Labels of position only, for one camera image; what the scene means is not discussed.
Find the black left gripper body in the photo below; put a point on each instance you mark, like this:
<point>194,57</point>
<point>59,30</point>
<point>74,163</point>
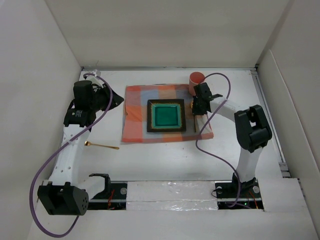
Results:
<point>100,102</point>

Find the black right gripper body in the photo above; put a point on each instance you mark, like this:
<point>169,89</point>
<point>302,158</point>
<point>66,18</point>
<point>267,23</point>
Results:
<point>197,109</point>

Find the gold spoon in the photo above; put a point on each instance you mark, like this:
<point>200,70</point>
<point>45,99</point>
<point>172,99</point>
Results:
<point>194,116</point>

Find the orange grey checkered cloth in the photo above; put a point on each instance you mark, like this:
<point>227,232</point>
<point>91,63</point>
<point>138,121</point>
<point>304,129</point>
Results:
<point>135,115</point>

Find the coral plastic cup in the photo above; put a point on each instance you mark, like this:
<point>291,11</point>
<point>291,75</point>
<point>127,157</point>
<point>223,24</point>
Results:
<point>195,78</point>

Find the green square ceramic plate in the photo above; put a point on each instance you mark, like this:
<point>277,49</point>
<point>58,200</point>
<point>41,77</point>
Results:
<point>166,116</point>

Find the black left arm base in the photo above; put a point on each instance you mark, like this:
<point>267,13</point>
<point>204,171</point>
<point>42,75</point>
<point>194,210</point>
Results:
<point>114,200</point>

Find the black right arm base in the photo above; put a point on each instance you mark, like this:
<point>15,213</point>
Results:
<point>231,195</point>

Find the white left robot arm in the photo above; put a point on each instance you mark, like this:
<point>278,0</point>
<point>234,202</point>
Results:
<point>64,194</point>

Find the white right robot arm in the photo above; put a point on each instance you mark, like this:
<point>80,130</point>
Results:
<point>251,125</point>

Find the gold fork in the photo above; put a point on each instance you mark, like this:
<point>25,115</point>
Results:
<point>88,143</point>

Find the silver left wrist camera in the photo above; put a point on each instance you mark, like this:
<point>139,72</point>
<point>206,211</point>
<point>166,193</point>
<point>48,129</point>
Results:
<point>95,73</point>

